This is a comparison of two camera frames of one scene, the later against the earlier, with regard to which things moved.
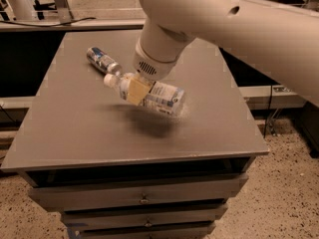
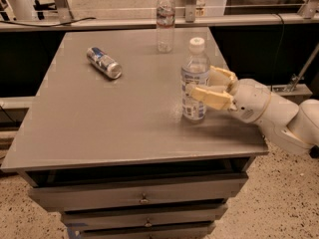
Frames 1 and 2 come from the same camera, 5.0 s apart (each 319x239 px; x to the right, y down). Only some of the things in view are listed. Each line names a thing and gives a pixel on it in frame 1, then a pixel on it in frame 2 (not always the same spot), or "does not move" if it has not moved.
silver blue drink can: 103,61 does not move
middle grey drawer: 146,220 does not move
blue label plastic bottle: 159,97 to 194,72
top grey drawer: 91,196 does not move
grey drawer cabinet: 118,169 does not move
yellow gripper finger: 137,91 to 217,100
